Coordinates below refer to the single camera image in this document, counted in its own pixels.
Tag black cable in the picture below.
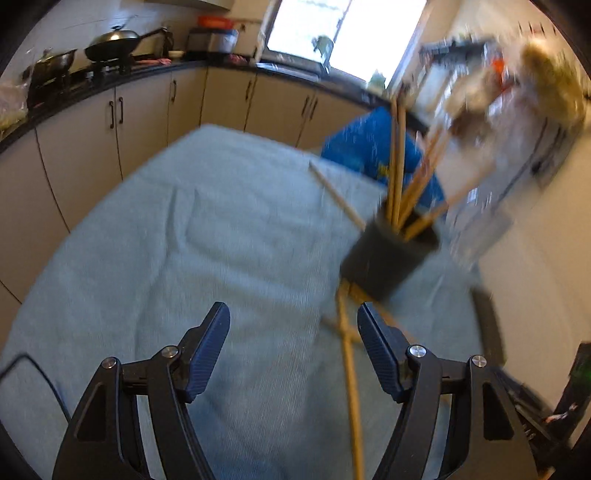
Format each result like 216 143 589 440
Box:
0 353 72 423

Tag steel wok lid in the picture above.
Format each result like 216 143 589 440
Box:
88 25 139 47

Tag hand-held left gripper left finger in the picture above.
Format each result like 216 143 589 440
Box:
52 302 230 480

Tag glass mug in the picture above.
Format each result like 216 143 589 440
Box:
445 185 518 273

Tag dark grey chopstick holder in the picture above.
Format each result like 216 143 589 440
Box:
341 210 440 301

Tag black wok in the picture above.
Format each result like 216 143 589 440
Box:
84 27 169 63

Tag blue-grey tablecloth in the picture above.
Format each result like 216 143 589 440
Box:
0 124 485 480

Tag black gas stove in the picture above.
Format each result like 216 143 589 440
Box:
25 58 139 104

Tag blue plastic bag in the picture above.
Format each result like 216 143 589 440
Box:
321 107 446 217

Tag bunch of wooden chopsticks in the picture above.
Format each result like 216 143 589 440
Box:
308 97 497 243

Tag beige lower kitchen cabinets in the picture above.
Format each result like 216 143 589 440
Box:
0 66 384 324

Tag plastic bag of yellow food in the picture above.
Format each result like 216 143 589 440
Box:
522 37 587 125

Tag black kitchen countertop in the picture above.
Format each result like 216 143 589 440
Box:
0 58 430 153

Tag steel cooking pot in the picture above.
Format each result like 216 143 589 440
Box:
21 48 78 88

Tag clear plastic bag of food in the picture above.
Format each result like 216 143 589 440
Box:
0 83 28 130

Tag green cloth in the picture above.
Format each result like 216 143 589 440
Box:
311 36 335 65

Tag kitchen window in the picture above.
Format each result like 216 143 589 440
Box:
265 0 428 88

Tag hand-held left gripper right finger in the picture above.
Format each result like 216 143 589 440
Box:
357 302 540 480

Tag steel rice cooker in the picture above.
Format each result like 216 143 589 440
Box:
187 27 240 61

